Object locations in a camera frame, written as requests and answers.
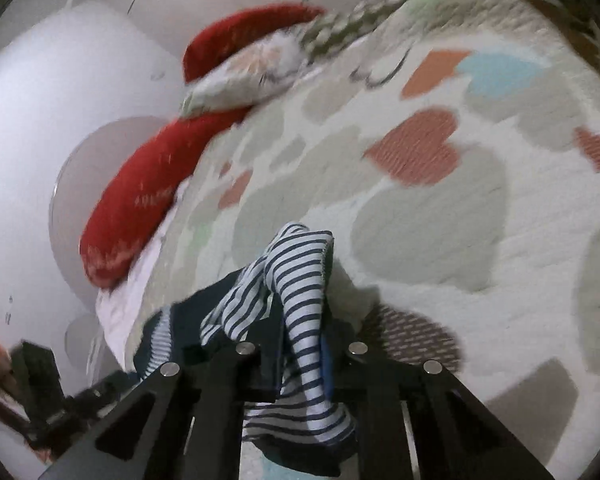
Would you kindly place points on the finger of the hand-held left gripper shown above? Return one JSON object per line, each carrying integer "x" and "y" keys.
{"x": 112, "y": 392}

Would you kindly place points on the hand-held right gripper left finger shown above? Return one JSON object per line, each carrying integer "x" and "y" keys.
{"x": 215, "y": 410}

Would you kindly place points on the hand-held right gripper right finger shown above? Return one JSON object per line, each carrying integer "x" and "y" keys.
{"x": 420, "y": 420}

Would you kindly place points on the navy pants with striped cuffs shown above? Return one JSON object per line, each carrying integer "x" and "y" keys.
{"x": 300, "y": 310}

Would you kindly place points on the pale pink fleece blanket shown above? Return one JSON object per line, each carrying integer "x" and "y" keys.
{"x": 125, "y": 305}

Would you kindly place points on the red pillow with white print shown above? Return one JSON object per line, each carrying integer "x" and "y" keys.
{"x": 145, "y": 195}

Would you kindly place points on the heart print quilt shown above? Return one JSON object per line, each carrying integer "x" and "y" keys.
{"x": 430, "y": 200}

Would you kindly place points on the beige patterned pillow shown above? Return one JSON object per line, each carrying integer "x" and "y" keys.
{"x": 240, "y": 77}

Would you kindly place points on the plain red pillow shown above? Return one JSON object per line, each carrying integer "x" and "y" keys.
{"x": 240, "y": 30}

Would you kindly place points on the checkered green white pillow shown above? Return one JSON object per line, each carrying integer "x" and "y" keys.
{"x": 350, "y": 15}

